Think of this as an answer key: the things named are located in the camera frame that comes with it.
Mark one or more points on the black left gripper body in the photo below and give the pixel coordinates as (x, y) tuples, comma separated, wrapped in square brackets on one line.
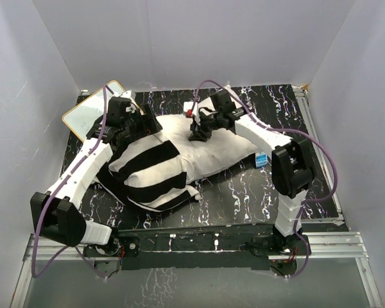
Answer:
[(136, 128)]

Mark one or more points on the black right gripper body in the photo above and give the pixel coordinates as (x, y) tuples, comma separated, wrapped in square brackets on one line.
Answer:
[(203, 126)]

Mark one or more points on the white pillow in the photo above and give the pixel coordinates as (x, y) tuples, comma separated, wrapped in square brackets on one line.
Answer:
[(221, 151)]

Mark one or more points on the black white striped pillowcase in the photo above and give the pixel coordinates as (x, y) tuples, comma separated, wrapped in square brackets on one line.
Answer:
[(149, 173)]

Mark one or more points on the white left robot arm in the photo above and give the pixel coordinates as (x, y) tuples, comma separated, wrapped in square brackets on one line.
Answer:
[(55, 213)]

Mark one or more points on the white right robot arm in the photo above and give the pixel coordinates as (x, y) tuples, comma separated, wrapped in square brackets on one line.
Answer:
[(292, 166)]

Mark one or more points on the yellow framed whiteboard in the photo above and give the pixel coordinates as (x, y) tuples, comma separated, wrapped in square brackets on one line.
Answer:
[(80, 119)]

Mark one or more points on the aluminium table frame rail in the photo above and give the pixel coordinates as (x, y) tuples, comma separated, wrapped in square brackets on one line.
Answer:
[(204, 267)]

